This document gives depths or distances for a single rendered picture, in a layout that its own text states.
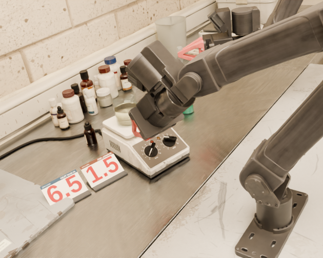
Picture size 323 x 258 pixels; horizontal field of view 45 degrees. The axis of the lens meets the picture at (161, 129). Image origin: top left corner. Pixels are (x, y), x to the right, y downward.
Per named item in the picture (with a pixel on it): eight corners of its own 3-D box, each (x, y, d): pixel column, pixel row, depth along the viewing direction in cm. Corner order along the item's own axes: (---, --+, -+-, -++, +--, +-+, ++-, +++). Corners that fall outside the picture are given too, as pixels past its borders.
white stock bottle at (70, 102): (83, 114, 126) (76, 85, 121) (84, 121, 121) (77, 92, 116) (66, 117, 125) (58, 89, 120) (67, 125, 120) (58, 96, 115)
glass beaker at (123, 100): (112, 124, 99) (104, 94, 94) (132, 114, 102) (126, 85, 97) (126, 133, 93) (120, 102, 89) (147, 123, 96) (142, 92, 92)
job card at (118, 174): (127, 174, 93) (124, 159, 91) (95, 191, 89) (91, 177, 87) (114, 164, 98) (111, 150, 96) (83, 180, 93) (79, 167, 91)
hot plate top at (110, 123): (166, 120, 98) (165, 116, 97) (127, 140, 92) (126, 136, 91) (138, 107, 106) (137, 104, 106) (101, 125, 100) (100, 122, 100)
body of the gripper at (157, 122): (125, 113, 76) (139, 98, 69) (165, 94, 81) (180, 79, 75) (142, 141, 75) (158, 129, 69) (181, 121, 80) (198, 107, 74)
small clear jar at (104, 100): (106, 108, 127) (102, 93, 124) (96, 106, 130) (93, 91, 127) (115, 102, 130) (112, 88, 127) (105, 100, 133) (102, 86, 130)
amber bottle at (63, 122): (60, 126, 120) (53, 105, 117) (69, 124, 121) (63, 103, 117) (60, 130, 118) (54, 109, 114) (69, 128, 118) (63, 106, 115)
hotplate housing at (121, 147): (192, 155, 96) (188, 128, 92) (150, 180, 90) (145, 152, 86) (139, 128, 112) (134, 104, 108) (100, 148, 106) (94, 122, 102)
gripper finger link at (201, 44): (176, 45, 104) (210, 40, 104) (176, 38, 111) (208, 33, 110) (179, 69, 108) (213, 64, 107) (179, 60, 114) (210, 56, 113)
